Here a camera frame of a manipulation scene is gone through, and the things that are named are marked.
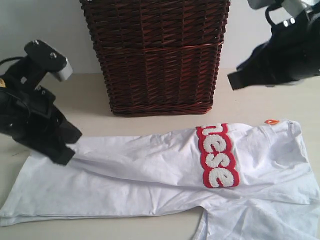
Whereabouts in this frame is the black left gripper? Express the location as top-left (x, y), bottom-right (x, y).
top-left (0, 87), bottom-right (82, 166)

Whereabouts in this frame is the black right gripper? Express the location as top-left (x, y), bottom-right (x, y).
top-left (227, 9), bottom-right (320, 90)

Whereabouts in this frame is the white t-shirt with red lettering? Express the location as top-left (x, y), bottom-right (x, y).
top-left (0, 119), bottom-right (320, 240)

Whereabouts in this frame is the dark brown wicker basket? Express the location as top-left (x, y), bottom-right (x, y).
top-left (80, 0), bottom-right (231, 117)

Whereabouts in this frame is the black right camera cable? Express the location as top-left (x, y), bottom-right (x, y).
top-left (264, 4), bottom-right (286, 26)

